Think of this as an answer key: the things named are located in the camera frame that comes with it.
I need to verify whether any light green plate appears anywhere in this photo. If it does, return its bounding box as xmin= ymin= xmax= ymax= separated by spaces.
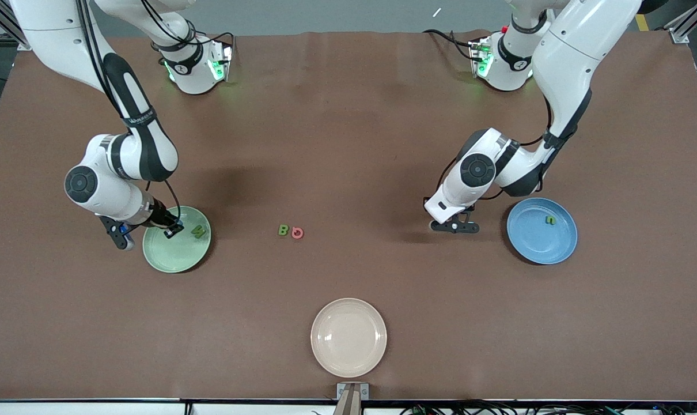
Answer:
xmin=143 ymin=206 xmax=212 ymax=274

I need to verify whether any brown table cover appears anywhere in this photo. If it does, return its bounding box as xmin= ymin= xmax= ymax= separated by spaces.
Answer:
xmin=0 ymin=30 xmax=697 ymax=402

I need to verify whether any blue plate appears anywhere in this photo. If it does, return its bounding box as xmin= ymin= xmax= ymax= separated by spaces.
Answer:
xmin=506 ymin=198 xmax=578 ymax=265

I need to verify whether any cream plate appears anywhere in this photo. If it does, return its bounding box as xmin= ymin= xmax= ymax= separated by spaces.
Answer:
xmin=310 ymin=297 xmax=388 ymax=379

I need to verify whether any brown angled bar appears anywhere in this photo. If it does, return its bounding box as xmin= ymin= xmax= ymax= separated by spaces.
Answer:
xmin=332 ymin=385 xmax=365 ymax=415

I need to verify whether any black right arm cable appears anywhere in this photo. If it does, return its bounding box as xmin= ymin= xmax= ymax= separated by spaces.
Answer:
xmin=75 ymin=0 xmax=182 ymax=222

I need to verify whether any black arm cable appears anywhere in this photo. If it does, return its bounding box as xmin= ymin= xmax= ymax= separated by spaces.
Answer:
xmin=75 ymin=0 xmax=182 ymax=222
xmin=438 ymin=95 xmax=554 ymax=202

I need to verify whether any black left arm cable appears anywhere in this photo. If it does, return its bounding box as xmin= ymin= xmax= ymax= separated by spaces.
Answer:
xmin=438 ymin=95 xmax=554 ymax=202

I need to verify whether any black base cable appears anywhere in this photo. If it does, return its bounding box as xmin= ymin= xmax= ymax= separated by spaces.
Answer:
xmin=423 ymin=28 xmax=476 ymax=61

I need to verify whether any black cable bundle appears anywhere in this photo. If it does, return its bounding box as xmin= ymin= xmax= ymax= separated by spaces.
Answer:
xmin=400 ymin=399 xmax=697 ymax=415

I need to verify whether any aluminium frame profile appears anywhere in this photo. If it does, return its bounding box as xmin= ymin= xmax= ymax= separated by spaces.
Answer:
xmin=0 ymin=0 xmax=36 ymax=51
xmin=665 ymin=0 xmax=697 ymax=44

